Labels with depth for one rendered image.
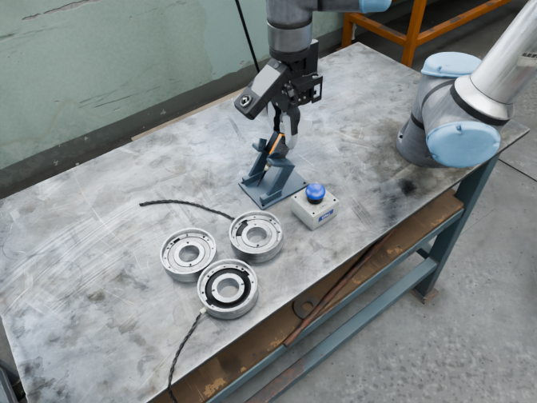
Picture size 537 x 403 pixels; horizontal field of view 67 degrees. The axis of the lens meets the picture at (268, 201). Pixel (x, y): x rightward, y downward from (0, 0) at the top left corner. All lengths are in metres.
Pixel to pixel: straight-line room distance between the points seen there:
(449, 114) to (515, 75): 0.11
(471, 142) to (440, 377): 1.01
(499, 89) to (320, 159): 0.41
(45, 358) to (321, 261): 0.50
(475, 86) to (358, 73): 0.57
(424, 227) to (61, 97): 1.79
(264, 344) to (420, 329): 0.83
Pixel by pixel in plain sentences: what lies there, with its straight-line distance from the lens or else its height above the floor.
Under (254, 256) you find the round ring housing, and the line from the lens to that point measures 0.77.
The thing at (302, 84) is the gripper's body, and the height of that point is 1.06.
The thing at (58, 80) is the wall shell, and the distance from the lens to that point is 2.27.
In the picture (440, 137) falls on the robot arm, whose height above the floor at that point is 0.99.
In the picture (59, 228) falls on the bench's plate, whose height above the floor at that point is 0.80.
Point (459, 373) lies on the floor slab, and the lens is 1.66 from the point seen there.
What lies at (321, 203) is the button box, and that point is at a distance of 0.83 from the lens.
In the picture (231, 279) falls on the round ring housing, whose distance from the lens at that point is 0.75.
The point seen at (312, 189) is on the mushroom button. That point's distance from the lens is 0.81.
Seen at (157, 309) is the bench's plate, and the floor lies 0.80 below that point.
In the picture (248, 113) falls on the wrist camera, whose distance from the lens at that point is 0.73.
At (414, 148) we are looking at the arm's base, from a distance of 1.00.
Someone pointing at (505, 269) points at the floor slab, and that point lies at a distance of 1.95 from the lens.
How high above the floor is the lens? 1.46
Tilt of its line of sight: 48 degrees down
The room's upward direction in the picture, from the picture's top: 3 degrees counter-clockwise
